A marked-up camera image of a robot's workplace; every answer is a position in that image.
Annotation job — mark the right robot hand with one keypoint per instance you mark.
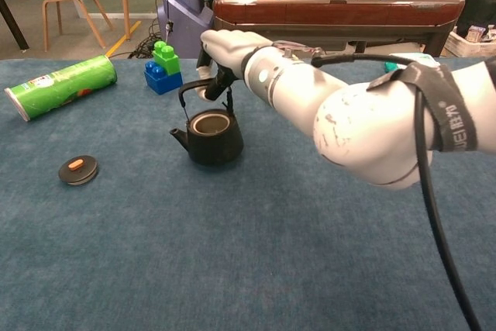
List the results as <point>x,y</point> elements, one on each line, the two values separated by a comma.
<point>228,46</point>

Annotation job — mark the black cast iron teapot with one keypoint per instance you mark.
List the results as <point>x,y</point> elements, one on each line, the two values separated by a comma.
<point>217,149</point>

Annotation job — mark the black teapot lid wooden knob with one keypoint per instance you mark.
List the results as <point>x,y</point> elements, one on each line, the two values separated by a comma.
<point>84,173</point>

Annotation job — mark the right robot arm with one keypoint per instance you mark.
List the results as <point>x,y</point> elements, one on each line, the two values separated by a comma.
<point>348,114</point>

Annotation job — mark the green toy brick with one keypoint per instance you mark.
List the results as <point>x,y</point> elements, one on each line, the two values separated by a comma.
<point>170,61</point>

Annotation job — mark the blue toy brick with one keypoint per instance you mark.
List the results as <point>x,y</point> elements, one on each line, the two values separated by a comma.
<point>166,83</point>

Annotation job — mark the brown mahjong table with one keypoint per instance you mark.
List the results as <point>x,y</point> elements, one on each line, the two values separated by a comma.
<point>329,13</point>

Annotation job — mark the green chips can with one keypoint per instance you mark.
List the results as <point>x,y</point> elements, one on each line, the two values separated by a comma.
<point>58,88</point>

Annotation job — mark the teal wet wipes pack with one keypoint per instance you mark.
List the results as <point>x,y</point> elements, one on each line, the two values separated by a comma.
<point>426,60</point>

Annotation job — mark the dark table leg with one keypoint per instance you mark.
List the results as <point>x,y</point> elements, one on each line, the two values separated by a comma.
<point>13,25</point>

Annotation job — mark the white crate with items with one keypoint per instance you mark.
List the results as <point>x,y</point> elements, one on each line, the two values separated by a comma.
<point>465,49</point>

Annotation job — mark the black bag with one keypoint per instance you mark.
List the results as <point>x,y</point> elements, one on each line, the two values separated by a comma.
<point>480,9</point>

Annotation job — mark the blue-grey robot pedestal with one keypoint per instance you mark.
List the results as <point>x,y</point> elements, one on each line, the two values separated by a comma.
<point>190,9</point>

